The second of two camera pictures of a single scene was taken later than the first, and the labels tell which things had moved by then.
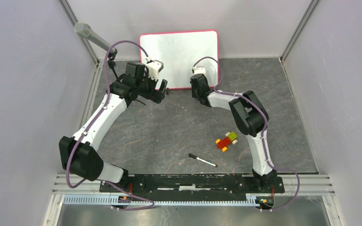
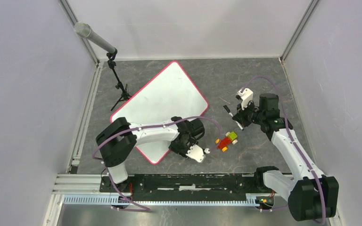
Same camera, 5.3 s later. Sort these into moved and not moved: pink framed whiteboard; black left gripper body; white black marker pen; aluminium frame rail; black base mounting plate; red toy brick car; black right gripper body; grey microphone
Moved: white black marker pen; black left gripper body; pink framed whiteboard; black right gripper body
Not moved: black base mounting plate; red toy brick car; aluminium frame rail; grey microphone
